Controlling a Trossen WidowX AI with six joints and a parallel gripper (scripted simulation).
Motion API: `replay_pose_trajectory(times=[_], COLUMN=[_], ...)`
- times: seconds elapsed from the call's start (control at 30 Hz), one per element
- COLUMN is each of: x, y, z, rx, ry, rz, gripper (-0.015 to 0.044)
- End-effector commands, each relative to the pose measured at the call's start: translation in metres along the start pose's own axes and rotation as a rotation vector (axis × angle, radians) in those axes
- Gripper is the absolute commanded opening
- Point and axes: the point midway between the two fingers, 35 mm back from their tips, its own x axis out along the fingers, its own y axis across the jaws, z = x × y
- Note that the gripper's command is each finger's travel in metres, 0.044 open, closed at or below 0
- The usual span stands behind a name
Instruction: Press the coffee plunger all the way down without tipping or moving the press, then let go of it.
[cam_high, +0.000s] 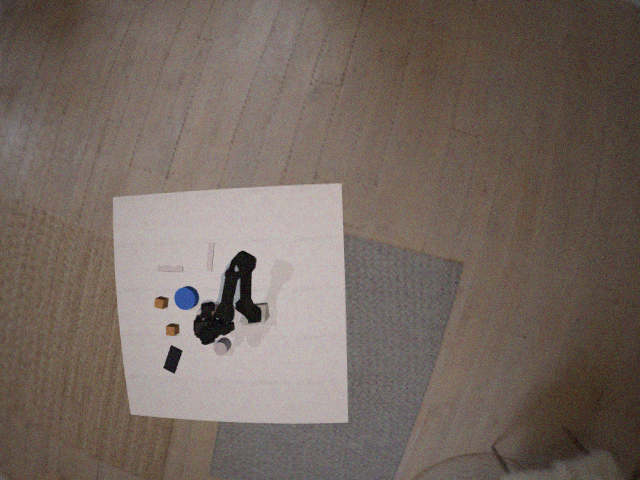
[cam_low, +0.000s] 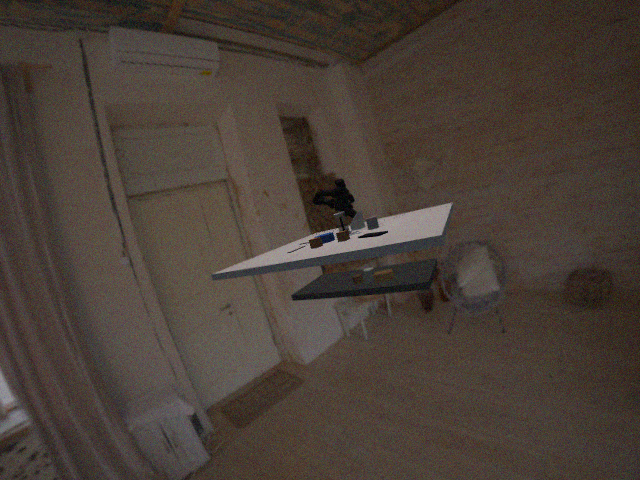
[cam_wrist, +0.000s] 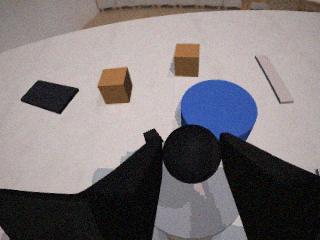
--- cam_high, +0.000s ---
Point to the light grey flat bar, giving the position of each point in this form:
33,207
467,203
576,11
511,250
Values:
210,255
169,269

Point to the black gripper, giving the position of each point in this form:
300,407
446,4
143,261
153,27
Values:
206,309

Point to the orange-brown cube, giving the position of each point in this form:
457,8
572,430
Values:
161,302
172,329

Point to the blue cylinder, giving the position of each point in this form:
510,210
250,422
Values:
186,298

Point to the black flat square pad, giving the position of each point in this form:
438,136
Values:
172,359

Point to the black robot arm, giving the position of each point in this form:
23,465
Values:
207,331

